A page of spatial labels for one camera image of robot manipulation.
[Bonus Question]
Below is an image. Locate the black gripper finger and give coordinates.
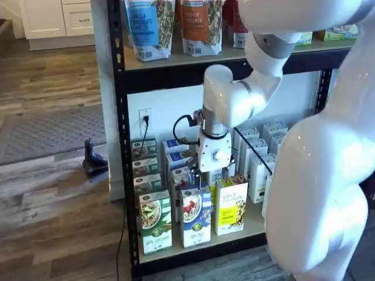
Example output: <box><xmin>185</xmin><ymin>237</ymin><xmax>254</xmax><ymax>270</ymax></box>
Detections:
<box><xmin>189</xmin><ymin>159</ymin><xmax>203</xmax><ymax>190</ymax></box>
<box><xmin>224</xmin><ymin>156</ymin><xmax>237</xmax><ymax>178</ymax></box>

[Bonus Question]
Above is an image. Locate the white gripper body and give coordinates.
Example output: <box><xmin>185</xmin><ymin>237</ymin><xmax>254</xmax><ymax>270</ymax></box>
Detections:
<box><xmin>196</xmin><ymin>131</ymin><xmax>233</xmax><ymax>174</ymax></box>

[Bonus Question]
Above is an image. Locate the blue and white cereal box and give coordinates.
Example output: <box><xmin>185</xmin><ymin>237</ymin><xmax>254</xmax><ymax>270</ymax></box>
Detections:
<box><xmin>169</xmin><ymin>166</ymin><xmax>196</xmax><ymax>223</ymax></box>
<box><xmin>165</xmin><ymin>151</ymin><xmax>193</xmax><ymax>171</ymax></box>
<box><xmin>179</xmin><ymin>184</ymin><xmax>212</xmax><ymax>249</ymax></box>
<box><xmin>162</xmin><ymin>139</ymin><xmax>192</xmax><ymax>156</ymax></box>

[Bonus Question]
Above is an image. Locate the yellow purely elizabeth box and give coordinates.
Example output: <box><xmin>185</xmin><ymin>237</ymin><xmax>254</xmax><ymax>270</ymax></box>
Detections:
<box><xmin>209</xmin><ymin>168</ymin><xmax>230</xmax><ymax>206</ymax></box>
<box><xmin>215</xmin><ymin>174</ymin><xmax>249</xmax><ymax>237</ymax></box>

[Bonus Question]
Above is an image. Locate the white box black label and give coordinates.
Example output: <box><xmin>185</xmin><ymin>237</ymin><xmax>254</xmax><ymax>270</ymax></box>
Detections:
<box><xmin>234</xmin><ymin>125</ymin><xmax>260</xmax><ymax>147</ymax></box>
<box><xmin>240</xmin><ymin>138</ymin><xmax>269</xmax><ymax>176</ymax></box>
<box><xmin>248</xmin><ymin>153</ymin><xmax>277</xmax><ymax>204</ymax></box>

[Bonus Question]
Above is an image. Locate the green cereal box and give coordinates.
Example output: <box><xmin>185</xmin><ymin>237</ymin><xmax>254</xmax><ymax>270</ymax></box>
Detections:
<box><xmin>130</xmin><ymin>137</ymin><xmax>158</xmax><ymax>161</ymax></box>
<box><xmin>131</xmin><ymin>157</ymin><xmax>161</xmax><ymax>178</ymax></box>
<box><xmin>138</xmin><ymin>189</ymin><xmax>173</xmax><ymax>256</ymax></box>
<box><xmin>133</xmin><ymin>173</ymin><xmax>162</xmax><ymax>205</ymax></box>

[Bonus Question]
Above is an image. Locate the white box pink label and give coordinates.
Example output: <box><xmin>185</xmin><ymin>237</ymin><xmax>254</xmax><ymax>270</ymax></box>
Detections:
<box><xmin>262</xmin><ymin>121</ymin><xmax>289</xmax><ymax>137</ymax></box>
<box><xmin>269</xmin><ymin>133</ymin><xmax>291</xmax><ymax>153</ymax></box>

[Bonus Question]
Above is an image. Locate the black metal shelf unit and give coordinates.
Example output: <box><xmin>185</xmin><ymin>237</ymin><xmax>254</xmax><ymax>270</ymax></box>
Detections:
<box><xmin>107</xmin><ymin>0</ymin><xmax>361</xmax><ymax>269</ymax></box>

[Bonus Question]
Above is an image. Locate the green Bobo's apple pie box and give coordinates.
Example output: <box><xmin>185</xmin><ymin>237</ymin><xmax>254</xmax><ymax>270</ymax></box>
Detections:
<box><xmin>294</xmin><ymin>29</ymin><xmax>313</xmax><ymax>47</ymax></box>

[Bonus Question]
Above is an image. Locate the green Bobo's peach box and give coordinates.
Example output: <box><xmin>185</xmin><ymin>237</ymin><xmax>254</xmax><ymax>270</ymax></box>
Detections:
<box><xmin>312</xmin><ymin>23</ymin><xmax>360</xmax><ymax>42</ymax></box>

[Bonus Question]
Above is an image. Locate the black object on floor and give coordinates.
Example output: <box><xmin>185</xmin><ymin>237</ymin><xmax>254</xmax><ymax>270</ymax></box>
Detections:
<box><xmin>83</xmin><ymin>138</ymin><xmax>108</xmax><ymax>178</ymax></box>

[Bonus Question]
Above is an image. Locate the red purely elizabeth pouch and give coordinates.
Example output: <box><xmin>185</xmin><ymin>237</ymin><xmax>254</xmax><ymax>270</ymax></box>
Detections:
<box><xmin>221</xmin><ymin>0</ymin><xmax>250</xmax><ymax>49</ymax></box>

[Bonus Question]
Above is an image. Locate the orange purely elizabeth pouch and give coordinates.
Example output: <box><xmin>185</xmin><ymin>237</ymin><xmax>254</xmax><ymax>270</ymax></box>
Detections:
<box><xmin>179</xmin><ymin>0</ymin><xmax>224</xmax><ymax>57</ymax></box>
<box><xmin>174</xmin><ymin>0</ymin><xmax>185</xmax><ymax>44</ymax></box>

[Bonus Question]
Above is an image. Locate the blue purely elizabeth pouch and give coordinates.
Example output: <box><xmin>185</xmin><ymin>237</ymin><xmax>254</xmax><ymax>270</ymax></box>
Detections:
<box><xmin>123</xmin><ymin>0</ymin><xmax>174</xmax><ymax>63</ymax></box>

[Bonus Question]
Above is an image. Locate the grey floor rug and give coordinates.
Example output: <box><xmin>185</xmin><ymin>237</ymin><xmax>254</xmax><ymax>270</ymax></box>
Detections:
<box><xmin>0</xmin><ymin>102</ymin><xmax>108</xmax><ymax>167</ymax></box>

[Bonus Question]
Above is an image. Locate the white cabinet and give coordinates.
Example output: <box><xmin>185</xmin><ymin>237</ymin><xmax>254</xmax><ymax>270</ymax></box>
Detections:
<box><xmin>20</xmin><ymin>0</ymin><xmax>95</xmax><ymax>52</ymax></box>

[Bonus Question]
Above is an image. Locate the black looped cable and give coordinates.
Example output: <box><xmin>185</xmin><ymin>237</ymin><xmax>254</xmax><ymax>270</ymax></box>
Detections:
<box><xmin>172</xmin><ymin>114</ymin><xmax>203</xmax><ymax>146</ymax></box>

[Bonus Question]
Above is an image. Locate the white wall outlet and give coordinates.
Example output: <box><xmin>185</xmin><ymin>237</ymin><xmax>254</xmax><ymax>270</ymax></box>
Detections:
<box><xmin>138</xmin><ymin>107</ymin><xmax>154</xmax><ymax>129</ymax></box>

